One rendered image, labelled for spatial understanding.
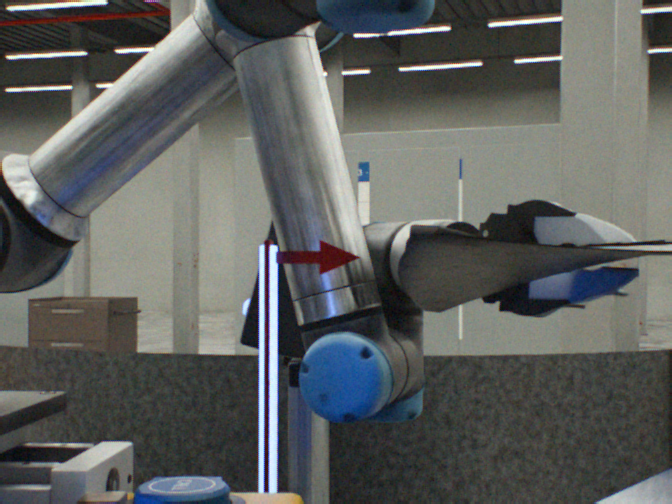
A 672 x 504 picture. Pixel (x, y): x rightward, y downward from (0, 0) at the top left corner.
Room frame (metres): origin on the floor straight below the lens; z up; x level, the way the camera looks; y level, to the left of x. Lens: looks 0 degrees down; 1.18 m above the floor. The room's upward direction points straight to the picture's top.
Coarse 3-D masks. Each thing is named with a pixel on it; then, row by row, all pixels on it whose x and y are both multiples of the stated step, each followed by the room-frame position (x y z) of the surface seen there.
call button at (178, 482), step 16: (160, 480) 0.44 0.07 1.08; (176, 480) 0.44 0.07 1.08; (192, 480) 0.44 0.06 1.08; (208, 480) 0.44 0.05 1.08; (144, 496) 0.42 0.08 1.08; (160, 496) 0.41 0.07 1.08; (176, 496) 0.41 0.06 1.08; (192, 496) 0.41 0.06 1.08; (208, 496) 0.42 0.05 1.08; (224, 496) 0.42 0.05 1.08
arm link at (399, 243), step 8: (408, 224) 0.94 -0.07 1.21; (424, 224) 0.92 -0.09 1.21; (432, 224) 0.91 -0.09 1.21; (440, 224) 0.91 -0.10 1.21; (400, 232) 0.93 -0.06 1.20; (408, 232) 0.92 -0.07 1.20; (400, 240) 0.92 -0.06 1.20; (392, 248) 0.93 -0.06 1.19; (400, 248) 0.92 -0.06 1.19; (392, 256) 0.93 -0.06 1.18; (400, 256) 0.92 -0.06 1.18; (392, 264) 0.93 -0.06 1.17; (392, 272) 0.93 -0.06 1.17; (400, 288) 0.94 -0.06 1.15
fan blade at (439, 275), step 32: (416, 256) 0.64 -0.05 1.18; (448, 256) 0.63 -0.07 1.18; (480, 256) 0.63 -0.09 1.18; (512, 256) 0.64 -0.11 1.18; (544, 256) 0.64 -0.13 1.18; (576, 256) 0.65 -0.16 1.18; (608, 256) 0.68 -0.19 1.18; (640, 256) 0.73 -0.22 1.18; (416, 288) 0.73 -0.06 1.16; (448, 288) 0.74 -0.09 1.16; (480, 288) 0.76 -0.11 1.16
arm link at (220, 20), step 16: (208, 0) 0.75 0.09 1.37; (224, 0) 0.72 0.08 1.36; (240, 0) 0.71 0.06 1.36; (256, 0) 0.70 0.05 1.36; (272, 0) 0.69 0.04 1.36; (224, 16) 0.74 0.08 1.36; (240, 16) 0.73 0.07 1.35; (256, 16) 0.72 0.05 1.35; (272, 16) 0.71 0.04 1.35; (288, 16) 0.70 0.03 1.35; (304, 16) 0.69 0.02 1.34; (240, 32) 0.75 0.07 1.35; (256, 32) 0.74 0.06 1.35; (272, 32) 0.74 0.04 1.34; (288, 32) 0.74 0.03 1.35
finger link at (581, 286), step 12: (552, 276) 0.78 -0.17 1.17; (564, 276) 0.77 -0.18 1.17; (576, 276) 0.76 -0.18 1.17; (588, 276) 0.75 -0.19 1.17; (600, 276) 0.74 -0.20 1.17; (612, 276) 0.74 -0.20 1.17; (624, 276) 0.73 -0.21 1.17; (636, 276) 0.74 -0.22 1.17; (540, 288) 0.79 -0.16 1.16; (552, 288) 0.78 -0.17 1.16; (564, 288) 0.77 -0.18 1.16; (576, 288) 0.76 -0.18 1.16; (588, 288) 0.75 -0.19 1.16; (600, 288) 0.75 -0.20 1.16; (612, 288) 0.74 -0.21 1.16; (576, 300) 0.76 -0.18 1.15; (588, 300) 0.76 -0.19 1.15
